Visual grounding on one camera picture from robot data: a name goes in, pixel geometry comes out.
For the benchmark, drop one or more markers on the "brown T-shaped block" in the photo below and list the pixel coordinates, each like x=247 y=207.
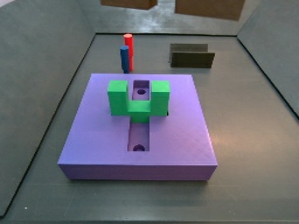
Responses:
x=226 y=9

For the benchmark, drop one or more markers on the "purple base board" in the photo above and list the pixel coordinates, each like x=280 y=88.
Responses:
x=167 y=149

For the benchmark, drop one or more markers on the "green U-shaped block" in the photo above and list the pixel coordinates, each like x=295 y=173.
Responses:
x=150 y=102

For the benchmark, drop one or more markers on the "blue cylinder peg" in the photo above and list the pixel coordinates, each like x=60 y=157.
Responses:
x=124 y=57

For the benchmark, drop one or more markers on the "red cylinder peg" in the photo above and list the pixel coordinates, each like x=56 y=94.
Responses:
x=128 y=41

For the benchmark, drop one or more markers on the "black angle bracket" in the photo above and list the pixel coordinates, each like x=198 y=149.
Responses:
x=191 y=56

